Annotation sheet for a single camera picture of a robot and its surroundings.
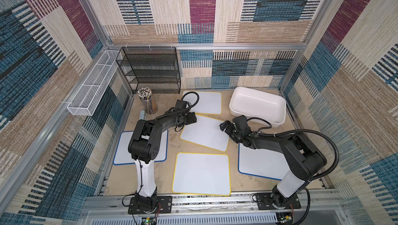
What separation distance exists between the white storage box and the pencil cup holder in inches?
20.3

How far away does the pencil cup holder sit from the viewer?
96 centimetres

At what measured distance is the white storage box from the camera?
1.07 meters
